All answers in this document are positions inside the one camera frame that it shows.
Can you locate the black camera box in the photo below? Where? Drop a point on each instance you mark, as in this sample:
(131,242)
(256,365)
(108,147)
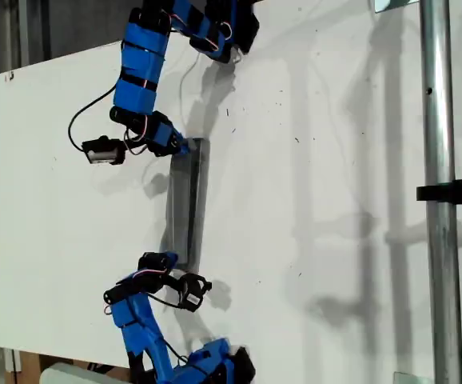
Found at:
(103,152)
(194,299)

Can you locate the brown wooden board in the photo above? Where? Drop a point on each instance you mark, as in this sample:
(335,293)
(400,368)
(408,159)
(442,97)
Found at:
(31,364)

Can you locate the steel post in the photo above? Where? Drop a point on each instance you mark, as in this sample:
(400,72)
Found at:
(439,120)

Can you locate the white table leg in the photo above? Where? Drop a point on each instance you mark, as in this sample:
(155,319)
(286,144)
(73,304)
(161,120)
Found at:
(13,360)

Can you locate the white plastic box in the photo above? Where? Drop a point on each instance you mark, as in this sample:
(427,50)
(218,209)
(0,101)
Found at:
(67,376)

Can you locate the grey striped towel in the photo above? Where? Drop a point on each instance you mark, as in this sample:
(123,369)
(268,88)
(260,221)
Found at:
(185,200)

